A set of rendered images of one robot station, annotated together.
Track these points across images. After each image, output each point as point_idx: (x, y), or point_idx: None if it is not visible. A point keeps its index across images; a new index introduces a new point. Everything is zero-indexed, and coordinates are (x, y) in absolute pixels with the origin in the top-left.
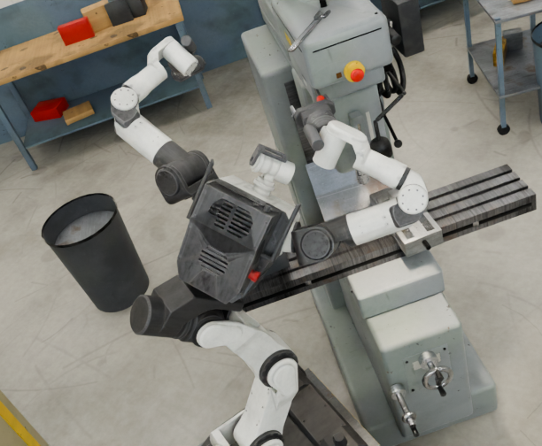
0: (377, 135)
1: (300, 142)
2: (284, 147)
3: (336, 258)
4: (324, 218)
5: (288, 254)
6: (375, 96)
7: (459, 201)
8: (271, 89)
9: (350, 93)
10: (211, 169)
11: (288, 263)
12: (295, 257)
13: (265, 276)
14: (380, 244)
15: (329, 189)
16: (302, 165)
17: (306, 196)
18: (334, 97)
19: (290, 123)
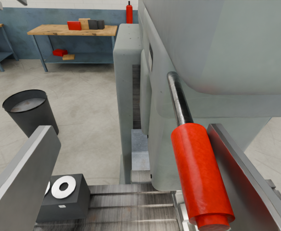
0: None
1: (132, 114)
2: (119, 113)
3: (125, 228)
4: (132, 168)
5: (91, 200)
6: (260, 129)
7: None
8: (119, 66)
9: (237, 117)
10: None
11: (85, 217)
12: (95, 207)
13: (62, 220)
14: (165, 228)
15: (142, 150)
16: (129, 128)
17: (126, 145)
18: (203, 116)
19: (128, 98)
